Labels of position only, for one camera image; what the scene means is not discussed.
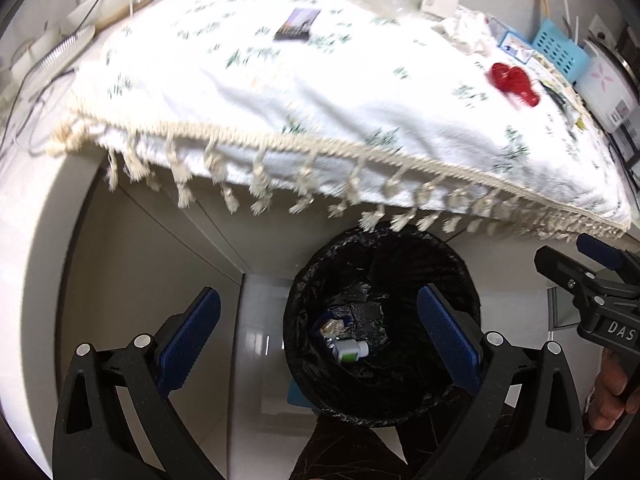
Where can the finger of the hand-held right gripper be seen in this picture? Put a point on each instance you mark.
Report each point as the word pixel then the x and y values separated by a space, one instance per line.
pixel 600 250
pixel 560 265

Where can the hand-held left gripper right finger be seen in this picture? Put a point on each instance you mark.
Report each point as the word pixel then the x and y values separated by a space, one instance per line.
pixel 445 335

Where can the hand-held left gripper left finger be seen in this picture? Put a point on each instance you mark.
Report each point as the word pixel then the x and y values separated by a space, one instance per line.
pixel 192 340

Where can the black trash bin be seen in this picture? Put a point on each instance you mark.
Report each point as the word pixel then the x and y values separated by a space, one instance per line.
pixel 400 270

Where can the person's right hand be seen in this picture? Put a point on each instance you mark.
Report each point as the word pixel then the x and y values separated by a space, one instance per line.
pixel 607 392

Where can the white cabinet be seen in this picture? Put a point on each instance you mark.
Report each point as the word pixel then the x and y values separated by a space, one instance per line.
pixel 150 260

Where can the small white bottle in bin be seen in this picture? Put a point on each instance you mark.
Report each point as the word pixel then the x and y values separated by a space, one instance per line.
pixel 350 351

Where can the crumpled clear wrapper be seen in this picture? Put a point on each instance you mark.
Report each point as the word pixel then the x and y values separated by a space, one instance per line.
pixel 332 327

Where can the blue plastic object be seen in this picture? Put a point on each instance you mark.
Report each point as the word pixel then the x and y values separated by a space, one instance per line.
pixel 300 395

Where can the white rice cooker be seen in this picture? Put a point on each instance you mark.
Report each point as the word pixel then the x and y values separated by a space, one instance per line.
pixel 607 85

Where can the red plastic wrapper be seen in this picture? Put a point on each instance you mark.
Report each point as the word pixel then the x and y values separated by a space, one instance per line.
pixel 512 82

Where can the blue plastic basket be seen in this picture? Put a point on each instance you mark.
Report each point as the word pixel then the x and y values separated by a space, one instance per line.
pixel 557 50

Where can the blue white carton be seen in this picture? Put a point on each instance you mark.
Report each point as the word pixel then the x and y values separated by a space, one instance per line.
pixel 516 47

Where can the white plastic stick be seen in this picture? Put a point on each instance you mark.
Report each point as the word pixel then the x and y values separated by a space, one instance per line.
pixel 576 30
pixel 567 10

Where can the crumpled white tissue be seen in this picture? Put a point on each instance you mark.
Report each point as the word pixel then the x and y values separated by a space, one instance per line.
pixel 465 32

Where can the wooden chopstick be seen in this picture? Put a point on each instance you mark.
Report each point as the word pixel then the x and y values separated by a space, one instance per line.
pixel 539 2
pixel 544 1

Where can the white floral fringed tablecloth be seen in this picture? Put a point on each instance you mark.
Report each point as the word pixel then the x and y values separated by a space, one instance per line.
pixel 300 100

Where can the blue striped plate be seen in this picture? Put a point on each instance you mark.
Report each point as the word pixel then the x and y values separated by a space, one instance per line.
pixel 65 50

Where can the dark printed card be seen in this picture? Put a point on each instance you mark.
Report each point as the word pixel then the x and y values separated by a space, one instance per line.
pixel 296 25

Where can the round wooden coaster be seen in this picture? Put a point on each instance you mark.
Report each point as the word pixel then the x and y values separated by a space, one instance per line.
pixel 117 16

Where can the white wall outlet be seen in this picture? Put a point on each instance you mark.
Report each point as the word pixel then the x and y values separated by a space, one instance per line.
pixel 599 26

